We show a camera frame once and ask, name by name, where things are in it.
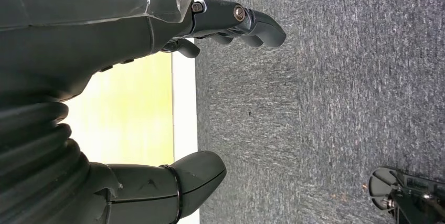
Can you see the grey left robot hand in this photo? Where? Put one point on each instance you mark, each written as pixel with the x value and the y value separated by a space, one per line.
pixel 69 24

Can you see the black caster base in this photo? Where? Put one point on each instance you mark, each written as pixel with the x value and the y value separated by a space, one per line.
pixel 413 198

